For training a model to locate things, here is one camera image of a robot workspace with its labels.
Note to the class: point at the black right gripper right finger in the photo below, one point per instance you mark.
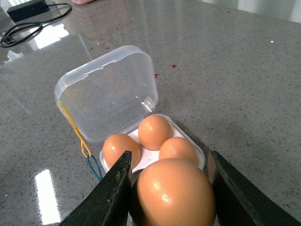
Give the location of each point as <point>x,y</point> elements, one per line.
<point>238,201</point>

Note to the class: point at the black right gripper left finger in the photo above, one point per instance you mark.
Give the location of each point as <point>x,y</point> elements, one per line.
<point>108,203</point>

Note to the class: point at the brown egg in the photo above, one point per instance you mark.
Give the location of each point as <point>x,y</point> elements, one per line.
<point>116,144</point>
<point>179,147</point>
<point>153,131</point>
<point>172,192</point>

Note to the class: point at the clear plastic egg box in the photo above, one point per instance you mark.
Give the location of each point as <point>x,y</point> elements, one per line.
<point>110,94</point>

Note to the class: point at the blue rubber band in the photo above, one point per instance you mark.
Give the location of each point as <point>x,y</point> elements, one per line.
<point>94,167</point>

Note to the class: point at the black power adapter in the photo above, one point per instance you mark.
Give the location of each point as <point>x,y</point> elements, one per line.
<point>27,10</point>

